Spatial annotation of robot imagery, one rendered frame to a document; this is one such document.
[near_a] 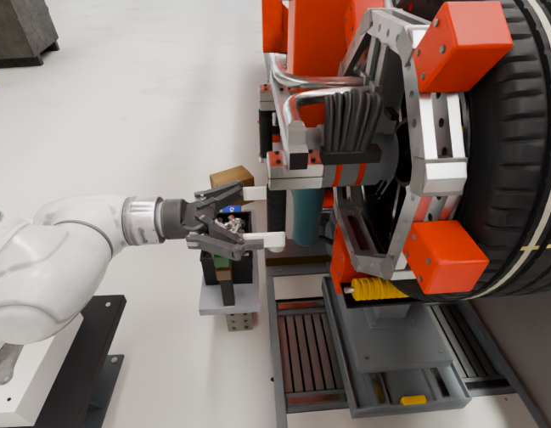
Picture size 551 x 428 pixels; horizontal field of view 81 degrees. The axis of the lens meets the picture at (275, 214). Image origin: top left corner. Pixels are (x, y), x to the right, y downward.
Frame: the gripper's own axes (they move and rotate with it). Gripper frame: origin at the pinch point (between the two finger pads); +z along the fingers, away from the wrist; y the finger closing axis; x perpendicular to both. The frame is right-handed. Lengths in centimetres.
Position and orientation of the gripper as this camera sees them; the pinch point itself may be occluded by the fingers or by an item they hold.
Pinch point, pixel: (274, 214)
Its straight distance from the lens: 60.2
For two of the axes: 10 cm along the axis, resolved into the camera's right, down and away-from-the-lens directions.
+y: 0.8, 6.4, -7.7
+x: 0.0, -7.7, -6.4
